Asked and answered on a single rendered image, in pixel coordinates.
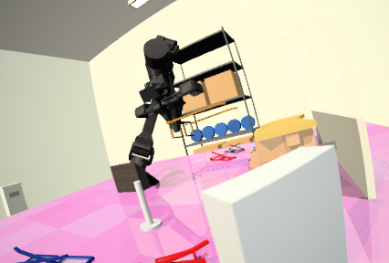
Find blue glasses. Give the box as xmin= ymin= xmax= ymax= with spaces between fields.
xmin=13 ymin=247 xmax=95 ymax=263

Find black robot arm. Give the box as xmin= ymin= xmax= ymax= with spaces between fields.
xmin=129 ymin=35 xmax=180 ymax=171

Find beige flat panel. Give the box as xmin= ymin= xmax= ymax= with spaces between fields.
xmin=311 ymin=110 xmax=376 ymax=200

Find white rectangular block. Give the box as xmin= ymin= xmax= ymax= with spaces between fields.
xmin=201 ymin=145 xmax=348 ymax=263

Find brown tortoiseshell glasses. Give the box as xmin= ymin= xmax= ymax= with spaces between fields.
xmin=166 ymin=101 xmax=238 ymax=139

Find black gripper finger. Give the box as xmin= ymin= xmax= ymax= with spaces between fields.
xmin=152 ymin=107 xmax=173 ymax=122
xmin=165 ymin=100 xmax=186 ymax=132

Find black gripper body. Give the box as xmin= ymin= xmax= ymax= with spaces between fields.
xmin=134 ymin=71 xmax=204 ymax=118

